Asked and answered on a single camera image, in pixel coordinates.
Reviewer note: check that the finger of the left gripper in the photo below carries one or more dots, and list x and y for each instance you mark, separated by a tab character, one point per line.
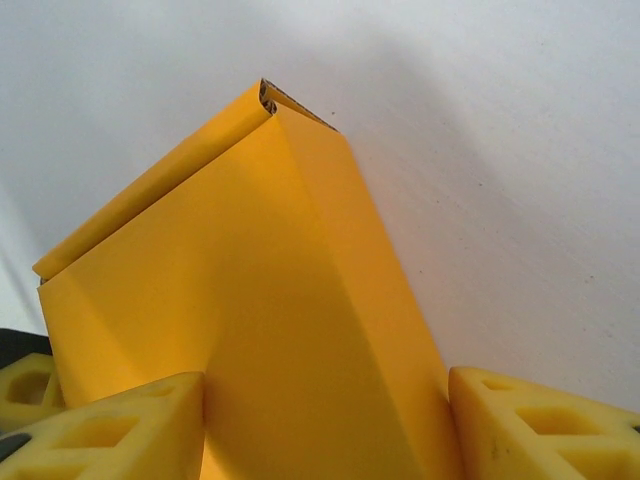
27	390

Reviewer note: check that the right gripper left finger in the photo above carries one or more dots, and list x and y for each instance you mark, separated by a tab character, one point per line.
110	440

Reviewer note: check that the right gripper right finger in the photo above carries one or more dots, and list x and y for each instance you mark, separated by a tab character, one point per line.
540	440

